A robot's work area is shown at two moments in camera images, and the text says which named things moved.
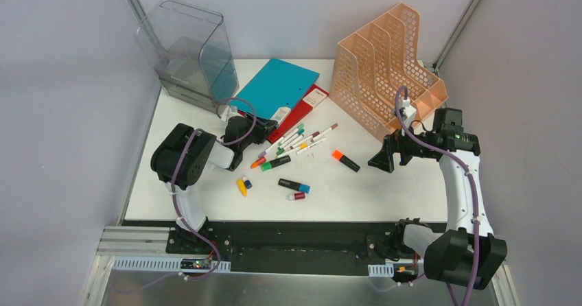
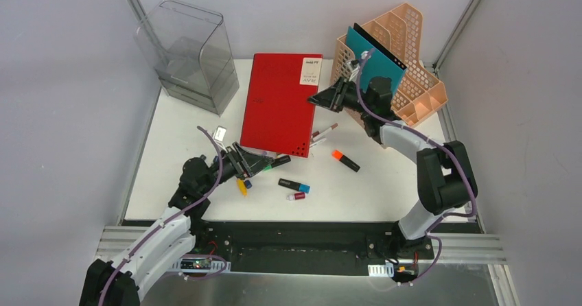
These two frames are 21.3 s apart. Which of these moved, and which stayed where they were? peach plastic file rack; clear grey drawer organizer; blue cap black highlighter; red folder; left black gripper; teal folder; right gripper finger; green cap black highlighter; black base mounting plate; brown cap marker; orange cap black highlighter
Moved: right gripper finger; red folder; left black gripper; teal folder
Stayed: clear grey drawer organizer; black base mounting plate; orange cap black highlighter; peach plastic file rack; blue cap black highlighter; brown cap marker; green cap black highlighter
